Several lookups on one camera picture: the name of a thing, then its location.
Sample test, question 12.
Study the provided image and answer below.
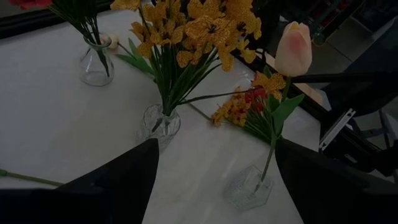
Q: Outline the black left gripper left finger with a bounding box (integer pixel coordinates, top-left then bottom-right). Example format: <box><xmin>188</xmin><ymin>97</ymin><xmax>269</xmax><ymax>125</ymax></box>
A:
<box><xmin>0</xmin><ymin>138</ymin><xmax>160</xmax><ymax>224</ymax></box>

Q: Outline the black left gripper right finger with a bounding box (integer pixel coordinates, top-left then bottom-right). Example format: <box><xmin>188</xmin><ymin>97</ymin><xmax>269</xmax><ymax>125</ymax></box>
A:
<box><xmin>274</xmin><ymin>138</ymin><xmax>398</xmax><ymax>224</ymax></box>

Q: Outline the green stem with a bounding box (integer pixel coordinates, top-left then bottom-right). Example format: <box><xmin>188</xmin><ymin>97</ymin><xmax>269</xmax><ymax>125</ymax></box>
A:
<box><xmin>0</xmin><ymin>169</ymin><xmax>65</xmax><ymax>188</ymax></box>

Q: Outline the yellow artificial flower bunch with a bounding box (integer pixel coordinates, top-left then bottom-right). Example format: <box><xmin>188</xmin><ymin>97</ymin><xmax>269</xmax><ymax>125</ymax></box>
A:
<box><xmin>110</xmin><ymin>0</ymin><xmax>218</xmax><ymax>118</ymax></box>
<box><xmin>211</xmin><ymin>90</ymin><xmax>280</xmax><ymax>146</ymax></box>
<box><xmin>174</xmin><ymin>0</ymin><xmax>287</xmax><ymax>118</ymax></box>

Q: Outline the round textured glass vase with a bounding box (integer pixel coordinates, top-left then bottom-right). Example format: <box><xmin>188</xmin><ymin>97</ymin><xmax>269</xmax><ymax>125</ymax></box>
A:
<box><xmin>141</xmin><ymin>103</ymin><xmax>182</xmax><ymax>151</ymax></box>

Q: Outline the square faceted glass vase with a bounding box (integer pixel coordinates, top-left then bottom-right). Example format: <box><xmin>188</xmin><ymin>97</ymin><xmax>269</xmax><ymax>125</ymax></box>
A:
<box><xmin>224</xmin><ymin>164</ymin><xmax>275</xmax><ymax>212</ymax></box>

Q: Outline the conical clear glass vase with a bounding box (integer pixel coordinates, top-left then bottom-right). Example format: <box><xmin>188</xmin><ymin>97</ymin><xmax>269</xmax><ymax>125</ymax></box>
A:
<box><xmin>78</xmin><ymin>33</ymin><xmax>116</xmax><ymax>88</ymax></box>

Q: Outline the white metal mounting bracket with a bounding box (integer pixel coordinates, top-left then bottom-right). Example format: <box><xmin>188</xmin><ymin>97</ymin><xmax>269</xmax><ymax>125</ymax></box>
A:
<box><xmin>318</xmin><ymin>108</ymin><xmax>357</xmax><ymax>152</ymax></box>

